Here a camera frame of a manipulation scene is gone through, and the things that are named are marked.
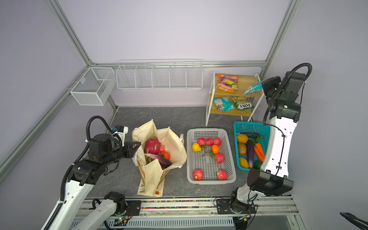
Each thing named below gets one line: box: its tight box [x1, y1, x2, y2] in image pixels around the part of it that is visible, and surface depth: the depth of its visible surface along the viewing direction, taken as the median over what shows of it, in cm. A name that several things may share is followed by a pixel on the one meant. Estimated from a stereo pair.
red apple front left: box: [192, 168, 204, 181], surface depth 82 cm
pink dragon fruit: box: [144, 137, 161, 155], surface depth 84 cm
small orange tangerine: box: [211, 144, 220, 155], surface depth 91 cm
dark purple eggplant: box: [246, 139, 255, 169], surface depth 92 cm
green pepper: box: [253, 160, 264, 170], surface depth 86 cm
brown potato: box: [238, 142, 247, 156], surface depth 93 cm
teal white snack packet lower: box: [212, 96, 236, 113], surface depth 98 cm
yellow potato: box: [237, 134, 249, 144], surface depth 97 cm
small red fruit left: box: [197, 137, 206, 146], surface depth 96 cm
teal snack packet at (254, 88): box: [242, 80, 264, 97], surface depth 68 cm
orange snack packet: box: [215, 73, 240, 92], surface depth 84 cm
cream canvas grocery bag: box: [131, 119, 188, 197], surface depth 77 cm
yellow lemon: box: [191, 142, 202, 152], surface depth 94 cm
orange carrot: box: [253, 142, 266, 162], surface depth 93 cm
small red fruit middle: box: [205, 137, 215, 147], surface depth 96 cm
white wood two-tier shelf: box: [205, 71, 265, 127], surface depth 95 cm
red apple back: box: [216, 169, 229, 181], surface depth 81 cm
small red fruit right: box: [213, 137, 222, 146], surface depth 96 cm
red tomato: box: [161, 151, 171, 161], surface depth 85 cm
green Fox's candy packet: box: [231, 95, 256, 111], surface depth 98 cm
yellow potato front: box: [239, 157, 249, 169], surface depth 86 cm
